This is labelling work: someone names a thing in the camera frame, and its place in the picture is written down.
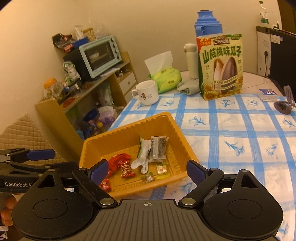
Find clear black snack packet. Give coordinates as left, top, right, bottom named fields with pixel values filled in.
left=147, top=136, right=169, bottom=163

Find left hand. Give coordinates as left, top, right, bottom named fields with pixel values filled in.
left=1, top=193, right=22, bottom=226

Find small red candy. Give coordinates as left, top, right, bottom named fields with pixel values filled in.
left=99, top=179, right=111, bottom=193

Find quilted beige chair left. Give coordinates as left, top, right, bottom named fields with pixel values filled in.
left=0, top=112, right=68, bottom=166

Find red snack packet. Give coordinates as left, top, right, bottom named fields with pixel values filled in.
left=106, top=153, right=131, bottom=177

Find red gold candy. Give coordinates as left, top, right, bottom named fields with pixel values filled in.
left=117, top=160, right=135, bottom=179

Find yellow green candy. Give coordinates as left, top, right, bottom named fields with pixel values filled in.
left=157, top=163, right=168, bottom=175

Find orange plastic tray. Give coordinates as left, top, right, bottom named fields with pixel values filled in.
left=79, top=111, right=198, bottom=199

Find small beige candy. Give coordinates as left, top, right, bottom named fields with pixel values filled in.
left=141, top=172, right=154, bottom=184

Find green white snack pouch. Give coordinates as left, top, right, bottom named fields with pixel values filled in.
left=130, top=137, right=151, bottom=174

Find blue checked tablecloth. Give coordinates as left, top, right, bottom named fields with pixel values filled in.
left=112, top=93, right=295, bottom=240

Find purple tissue pack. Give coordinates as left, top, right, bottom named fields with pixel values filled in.
left=98, top=106, right=118, bottom=123

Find wooden shelf cabinet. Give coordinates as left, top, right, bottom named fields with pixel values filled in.
left=34, top=51, right=139, bottom=149

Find orange lid jar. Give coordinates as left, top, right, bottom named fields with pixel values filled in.
left=43, top=78, right=63, bottom=100

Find grey crumpled cloth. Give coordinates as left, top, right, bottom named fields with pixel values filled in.
left=177, top=78, right=200, bottom=95

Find white cartoon mug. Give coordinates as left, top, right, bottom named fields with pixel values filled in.
left=132, top=80, right=159, bottom=105

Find small clear plastic packet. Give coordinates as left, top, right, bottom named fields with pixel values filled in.
left=258, top=89, right=278, bottom=102

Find black round phone stand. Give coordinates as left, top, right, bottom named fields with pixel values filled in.
left=273, top=85, right=295, bottom=115

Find green tissue pack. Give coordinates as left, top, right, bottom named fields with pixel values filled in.
left=144, top=51, right=182, bottom=94

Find mint toaster oven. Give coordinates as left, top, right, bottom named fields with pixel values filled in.
left=63, top=35, right=122, bottom=82

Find snack bags on oven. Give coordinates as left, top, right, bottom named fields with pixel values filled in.
left=52, top=34, right=76, bottom=53

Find sunflower seed bag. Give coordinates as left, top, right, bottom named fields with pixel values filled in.
left=196, top=34, right=243, bottom=100

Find white thermos bottle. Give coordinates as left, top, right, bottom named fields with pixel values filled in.
left=184, top=43, right=199, bottom=79

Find blue thermos jug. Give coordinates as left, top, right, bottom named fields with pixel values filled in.
left=194, top=10, right=223, bottom=37

